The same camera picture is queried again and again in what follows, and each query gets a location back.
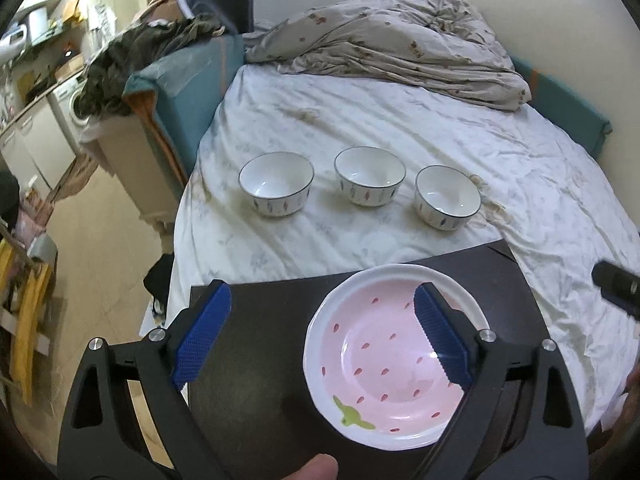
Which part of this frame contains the cream wooden cabinet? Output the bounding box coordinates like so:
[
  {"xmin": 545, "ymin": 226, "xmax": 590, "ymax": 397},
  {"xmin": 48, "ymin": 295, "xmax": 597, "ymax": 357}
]
[{"xmin": 82, "ymin": 115, "xmax": 191, "ymax": 233}]

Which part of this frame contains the pink strawberry plate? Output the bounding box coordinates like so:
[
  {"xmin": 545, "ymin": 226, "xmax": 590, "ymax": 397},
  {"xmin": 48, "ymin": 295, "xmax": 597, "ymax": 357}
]
[{"xmin": 303, "ymin": 263, "xmax": 493, "ymax": 450}]

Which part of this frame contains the white water heater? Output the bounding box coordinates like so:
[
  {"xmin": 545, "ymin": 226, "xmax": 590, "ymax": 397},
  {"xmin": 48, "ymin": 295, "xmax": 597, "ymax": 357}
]
[{"xmin": 0, "ymin": 27, "xmax": 28, "ymax": 58}]

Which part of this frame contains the black bag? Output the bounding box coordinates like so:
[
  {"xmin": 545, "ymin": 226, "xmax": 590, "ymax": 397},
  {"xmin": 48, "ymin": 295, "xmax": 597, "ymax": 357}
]
[{"xmin": 144, "ymin": 255, "xmax": 173, "ymax": 306}]

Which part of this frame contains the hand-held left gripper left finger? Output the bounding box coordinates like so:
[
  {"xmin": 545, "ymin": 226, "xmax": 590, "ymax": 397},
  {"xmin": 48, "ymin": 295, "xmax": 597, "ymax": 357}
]
[{"xmin": 57, "ymin": 279, "xmax": 233, "ymax": 480}]

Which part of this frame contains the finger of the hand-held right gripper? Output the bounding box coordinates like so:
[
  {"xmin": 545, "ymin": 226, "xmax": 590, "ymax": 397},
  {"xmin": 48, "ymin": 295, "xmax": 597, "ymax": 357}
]
[{"xmin": 591, "ymin": 260, "xmax": 640, "ymax": 318}]

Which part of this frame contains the grey printed duvet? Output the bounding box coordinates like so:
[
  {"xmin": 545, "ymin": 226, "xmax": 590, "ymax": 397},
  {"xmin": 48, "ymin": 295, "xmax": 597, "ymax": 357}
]
[{"xmin": 242, "ymin": 0, "xmax": 532, "ymax": 112}]

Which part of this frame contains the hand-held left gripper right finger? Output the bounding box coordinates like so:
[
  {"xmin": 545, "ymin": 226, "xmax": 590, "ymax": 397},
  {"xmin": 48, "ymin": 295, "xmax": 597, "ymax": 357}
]
[{"xmin": 412, "ymin": 282, "xmax": 588, "ymax": 480}]

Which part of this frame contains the person's left hand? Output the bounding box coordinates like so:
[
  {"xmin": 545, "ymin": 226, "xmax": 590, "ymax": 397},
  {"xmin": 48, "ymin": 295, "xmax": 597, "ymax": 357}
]
[{"xmin": 274, "ymin": 454, "xmax": 338, "ymax": 480}]

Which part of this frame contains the white bowl with dark rim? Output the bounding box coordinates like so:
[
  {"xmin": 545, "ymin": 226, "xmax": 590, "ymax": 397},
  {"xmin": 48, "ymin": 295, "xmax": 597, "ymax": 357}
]
[
  {"xmin": 238, "ymin": 152, "xmax": 315, "ymax": 218},
  {"xmin": 334, "ymin": 146, "xmax": 407, "ymax": 207},
  {"xmin": 415, "ymin": 165, "xmax": 482, "ymax": 231}
]

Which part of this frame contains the brown floor mat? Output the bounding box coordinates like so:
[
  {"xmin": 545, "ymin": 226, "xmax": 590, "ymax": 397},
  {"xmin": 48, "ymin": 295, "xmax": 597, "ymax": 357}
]
[{"xmin": 55, "ymin": 160, "xmax": 101, "ymax": 201}]

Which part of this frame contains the white kitchen base cabinet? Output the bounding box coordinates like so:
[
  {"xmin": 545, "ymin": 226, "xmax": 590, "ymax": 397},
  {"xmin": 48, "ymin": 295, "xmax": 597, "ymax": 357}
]
[{"xmin": 0, "ymin": 95, "xmax": 76, "ymax": 201}]

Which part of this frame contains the dark clothes pile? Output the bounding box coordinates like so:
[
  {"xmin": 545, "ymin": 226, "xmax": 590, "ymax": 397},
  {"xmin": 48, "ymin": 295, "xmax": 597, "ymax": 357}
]
[{"xmin": 80, "ymin": 12, "xmax": 236, "ymax": 118}]

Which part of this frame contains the teal bed side cushion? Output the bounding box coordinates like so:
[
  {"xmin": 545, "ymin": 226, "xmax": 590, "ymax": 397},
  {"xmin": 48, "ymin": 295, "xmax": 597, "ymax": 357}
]
[
  {"xmin": 510, "ymin": 55, "xmax": 613, "ymax": 156},
  {"xmin": 124, "ymin": 35, "xmax": 246, "ymax": 181}
]

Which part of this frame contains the yellow plastic frame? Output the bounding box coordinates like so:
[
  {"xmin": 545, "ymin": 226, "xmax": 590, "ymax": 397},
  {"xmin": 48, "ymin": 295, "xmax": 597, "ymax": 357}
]
[{"xmin": 0, "ymin": 240, "xmax": 56, "ymax": 391}]

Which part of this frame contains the black board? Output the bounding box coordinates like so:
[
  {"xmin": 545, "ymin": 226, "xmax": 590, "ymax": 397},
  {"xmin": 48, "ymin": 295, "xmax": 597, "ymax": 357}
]
[{"xmin": 187, "ymin": 240, "xmax": 556, "ymax": 480}]

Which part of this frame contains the white washing machine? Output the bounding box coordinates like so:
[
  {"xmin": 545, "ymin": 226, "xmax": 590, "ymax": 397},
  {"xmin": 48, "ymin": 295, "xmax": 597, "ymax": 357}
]
[{"xmin": 50, "ymin": 77, "xmax": 96, "ymax": 156}]

